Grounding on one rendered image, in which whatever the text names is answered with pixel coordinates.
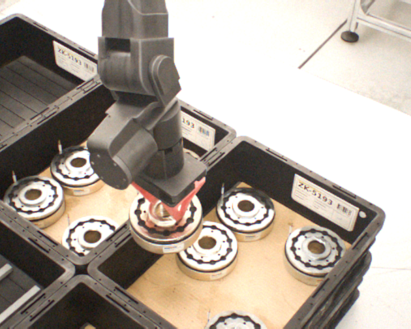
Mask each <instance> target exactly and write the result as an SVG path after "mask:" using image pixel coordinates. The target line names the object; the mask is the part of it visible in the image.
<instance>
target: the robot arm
mask: <svg viewBox="0 0 411 329"><path fill-rule="evenodd" d="M174 40H175V38H174V37H169V14H168V9H167V8H166V1H165V0H104V5H103V8H102V10H101V36H98V37H97V47H98V71H99V77H100V80H101V82H102V83H103V84H104V86H105V87H107V88H108V89H110V91H111V93H112V96H113V98H114V100H116V102H115V103H114V104H113V105H112V106H111V107H110V108H109V109H108V110H107V111H106V112H105V113H106V115H107V116H106V118H105V119H104V120H103V121H102V123H101V124H100V125H99V126H98V127H97V128H96V129H95V131H94V132H93V133H92V134H91V136H90V137H89V138H88V139H87V149H88V151H89V153H90V155H89V164H90V166H91V168H92V170H93V172H94V173H95V174H96V175H97V176H98V177H99V178H100V179H101V180H102V181H103V182H104V183H105V184H107V185H109V186H110V187H113V188H114V189H118V190H125V189H127V187H128V186H129V185H132V186H133V187H134V188H135V189H136V190H137V191H138V192H139V193H140V194H141V195H142V196H143V197H145V198H146V199H147V200H148V201H149V202H150V203H151V202H152V201H153V200H154V199H155V198H157V199H159V200H160V201H161V204H162V205H163V206H164V207H165V208H166V210H167V211H168V212H169V214H170V215H171V216H172V217H173V218H174V219H175V220H176V221H179V220H180V219H181V218H182V217H183V216H184V214H185V212H186V210H187V208H188V206H189V204H190V202H191V200H192V198H193V197H194V195H195V194H196V193H197V192H198V190H199V189H200V188H201V186H202V185H203V184H204V183H205V181H206V178H205V176H206V174H207V167H206V165H205V164H203V163H201V162H200V161H198V160H197V159H195V158H194V157H192V156H190V155H189V154H188V153H186V152H184V151H183V135H182V124H181V104H180V100H179V98H178V96H177V94H178V93H179V92H180V91H181V90H182V88H181V85H180V83H179V80H180V79H181V77H180V75H179V73H178V70H177V67H176V65H175V62H174ZM181 203H182V205H181ZM180 205H181V208H180V210H178V207H179V206H180Z"/></svg>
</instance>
